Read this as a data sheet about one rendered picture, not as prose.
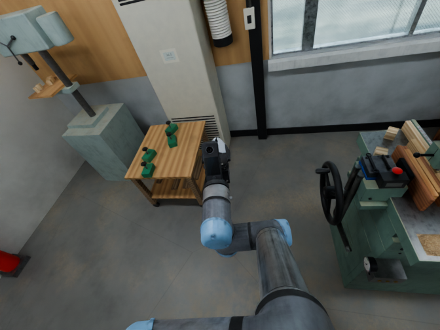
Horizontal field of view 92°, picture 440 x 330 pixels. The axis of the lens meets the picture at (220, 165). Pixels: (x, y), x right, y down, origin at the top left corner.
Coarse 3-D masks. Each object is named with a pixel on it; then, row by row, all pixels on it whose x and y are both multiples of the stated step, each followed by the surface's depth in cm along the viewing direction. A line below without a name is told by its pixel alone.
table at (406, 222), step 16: (368, 144) 99; (384, 144) 97; (400, 144) 95; (368, 208) 85; (384, 208) 83; (400, 208) 77; (416, 208) 76; (432, 208) 75; (400, 224) 75; (416, 224) 73; (432, 224) 72; (400, 240) 75; (416, 240) 70; (416, 256) 67; (432, 256) 66
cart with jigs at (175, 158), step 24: (168, 120) 191; (144, 144) 194; (168, 144) 179; (192, 144) 180; (144, 168) 166; (168, 168) 168; (192, 168) 163; (144, 192) 190; (168, 192) 197; (192, 192) 191
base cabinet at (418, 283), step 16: (352, 208) 117; (352, 224) 118; (368, 224) 100; (336, 240) 151; (352, 240) 120; (368, 240) 101; (352, 256) 121; (368, 256) 101; (384, 256) 91; (400, 256) 89; (352, 272) 123; (416, 272) 102; (432, 272) 100; (352, 288) 137; (368, 288) 133; (384, 288) 129; (400, 288) 126; (416, 288) 122; (432, 288) 119
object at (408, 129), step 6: (408, 120) 96; (408, 126) 95; (414, 126) 94; (408, 132) 95; (414, 132) 92; (408, 138) 95; (414, 138) 91; (420, 138) 89; (420, 144) 88; (426, 144) 87; (426, 150) 85
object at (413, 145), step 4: (412, 140) 90; (416, 140) 90; (408, 144) 93; (412, 144) 90; (416, 144) 89; (408, 148) 93; (412, 148) 90; (416, 148) 88; (420, 148) 87; (412, 152) 90; (416, 152) 88; (420, 152) 86; (424, 152) 86; (424, 156) 84
